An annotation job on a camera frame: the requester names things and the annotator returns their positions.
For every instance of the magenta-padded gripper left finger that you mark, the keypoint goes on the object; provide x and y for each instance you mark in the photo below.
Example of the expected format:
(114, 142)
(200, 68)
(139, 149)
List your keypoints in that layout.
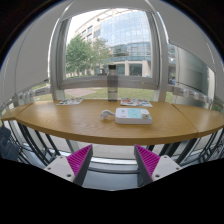
(63, 166)

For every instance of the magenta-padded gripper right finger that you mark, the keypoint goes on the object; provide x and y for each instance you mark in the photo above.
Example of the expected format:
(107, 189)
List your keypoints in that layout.
(161, 165)

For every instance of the white power strip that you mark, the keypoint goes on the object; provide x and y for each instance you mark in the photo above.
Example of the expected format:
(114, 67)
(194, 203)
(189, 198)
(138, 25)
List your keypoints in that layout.
(130, 116)

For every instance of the small colourful sticker sheet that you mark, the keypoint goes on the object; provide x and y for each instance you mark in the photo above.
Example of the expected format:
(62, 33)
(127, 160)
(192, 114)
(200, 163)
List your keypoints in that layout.
(70, 101)

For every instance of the large colourful sticker sheet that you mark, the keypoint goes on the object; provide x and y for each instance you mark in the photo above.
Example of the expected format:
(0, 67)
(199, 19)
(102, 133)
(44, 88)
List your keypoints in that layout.
(136, 102)

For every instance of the clear bottle with black cap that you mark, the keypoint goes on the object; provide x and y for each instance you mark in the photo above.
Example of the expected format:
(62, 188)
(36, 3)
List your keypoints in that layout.
(112, 85)

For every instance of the grey wall socket rail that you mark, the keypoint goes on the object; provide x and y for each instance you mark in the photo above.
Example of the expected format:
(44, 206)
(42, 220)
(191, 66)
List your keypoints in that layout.
(190, 94)
(35, 92)

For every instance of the grey window frame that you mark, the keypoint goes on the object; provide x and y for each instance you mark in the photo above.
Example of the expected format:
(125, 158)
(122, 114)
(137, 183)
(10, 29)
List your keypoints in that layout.
(110, 82)

